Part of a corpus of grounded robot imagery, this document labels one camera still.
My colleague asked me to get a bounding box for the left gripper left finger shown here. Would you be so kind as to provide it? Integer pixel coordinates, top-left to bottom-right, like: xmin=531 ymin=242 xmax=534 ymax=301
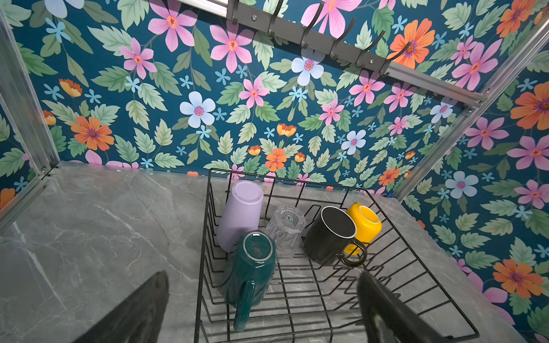
xmin=75 ymin=271 xmax=170 ymax=343

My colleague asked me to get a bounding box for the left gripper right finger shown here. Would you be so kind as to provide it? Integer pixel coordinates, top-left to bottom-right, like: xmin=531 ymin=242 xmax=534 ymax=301
xmin=357 ymin=272 xmax=450 ymax=343

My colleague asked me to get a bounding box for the yellow mug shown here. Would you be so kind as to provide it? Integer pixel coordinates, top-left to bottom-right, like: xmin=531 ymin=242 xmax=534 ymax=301
xmin=347 ymin=202 xmax=383 ymax=246

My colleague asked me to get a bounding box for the black mug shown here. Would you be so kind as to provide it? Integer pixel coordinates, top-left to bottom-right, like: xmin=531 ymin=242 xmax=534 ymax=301
xmin=304 ymin=206 xmax=367 ymax=268

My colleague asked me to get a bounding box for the cream mug green outside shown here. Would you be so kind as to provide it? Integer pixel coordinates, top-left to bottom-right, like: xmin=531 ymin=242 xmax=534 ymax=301
xmin=222 ymin=230 xmax=277 ymax=332

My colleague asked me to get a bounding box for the clear glass cup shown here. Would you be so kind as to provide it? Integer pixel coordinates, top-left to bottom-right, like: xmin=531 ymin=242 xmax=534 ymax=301
xmin=264 ymin=206 xmax=306 ymax=260

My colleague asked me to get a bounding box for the lilac plastic cup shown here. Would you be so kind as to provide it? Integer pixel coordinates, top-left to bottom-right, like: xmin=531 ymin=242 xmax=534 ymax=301
xmin=217 ymin=181 xmax=264 ymax=253

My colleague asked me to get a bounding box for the black wire dish rack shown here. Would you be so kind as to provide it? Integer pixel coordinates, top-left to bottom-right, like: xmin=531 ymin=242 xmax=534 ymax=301
xmin=194 ymin=168 xmax=480 ymax=342

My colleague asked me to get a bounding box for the black hook rail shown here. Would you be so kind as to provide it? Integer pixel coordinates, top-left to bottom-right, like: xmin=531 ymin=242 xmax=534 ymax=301
xmin=226 ymin=1 xmax=417 ymax=78

